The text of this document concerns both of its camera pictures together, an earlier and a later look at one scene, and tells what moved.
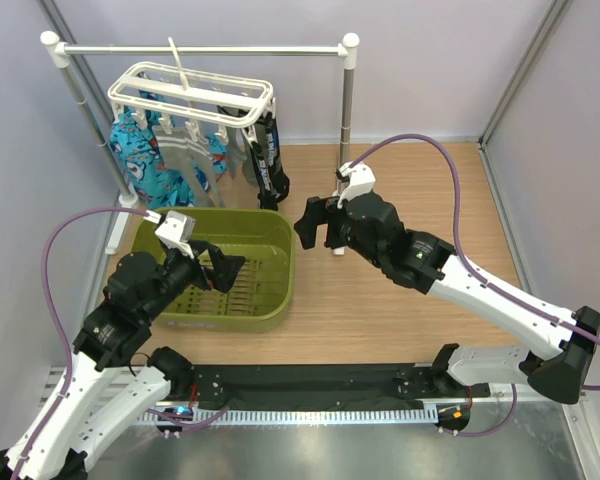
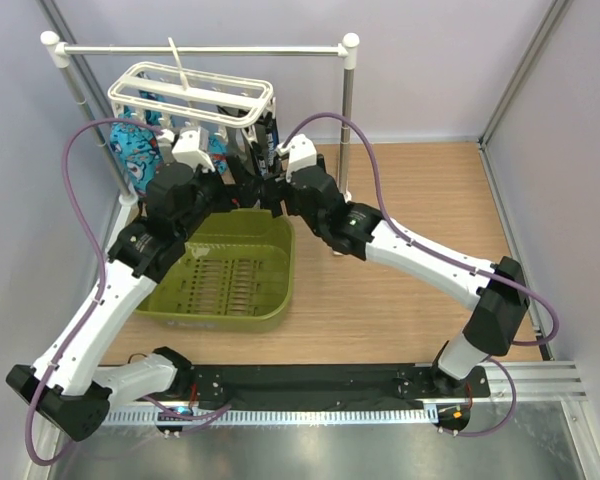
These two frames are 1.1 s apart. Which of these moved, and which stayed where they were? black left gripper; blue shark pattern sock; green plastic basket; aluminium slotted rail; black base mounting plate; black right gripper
Moved: black right gripper; black left gripper
Stayed: green plastic basket; blue shark pattern sock; aluminium slotted rail; black base mounting plate
